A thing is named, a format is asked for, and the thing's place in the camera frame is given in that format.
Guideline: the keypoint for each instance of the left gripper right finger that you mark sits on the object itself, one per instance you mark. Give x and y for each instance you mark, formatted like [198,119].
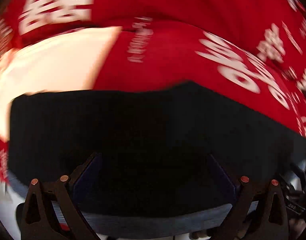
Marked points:
[258,208]

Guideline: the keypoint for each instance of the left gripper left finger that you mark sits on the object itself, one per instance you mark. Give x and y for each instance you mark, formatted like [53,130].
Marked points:
[39,220]

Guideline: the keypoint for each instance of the black pants grey waistband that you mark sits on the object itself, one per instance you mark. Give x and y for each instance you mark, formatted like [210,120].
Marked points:
[153,174]

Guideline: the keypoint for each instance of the red blanket white characters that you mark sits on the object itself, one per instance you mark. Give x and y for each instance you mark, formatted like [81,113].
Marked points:
[252,51]

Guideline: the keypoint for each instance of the white cloth sheet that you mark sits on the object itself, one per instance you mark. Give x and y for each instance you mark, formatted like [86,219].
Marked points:
[62,63]

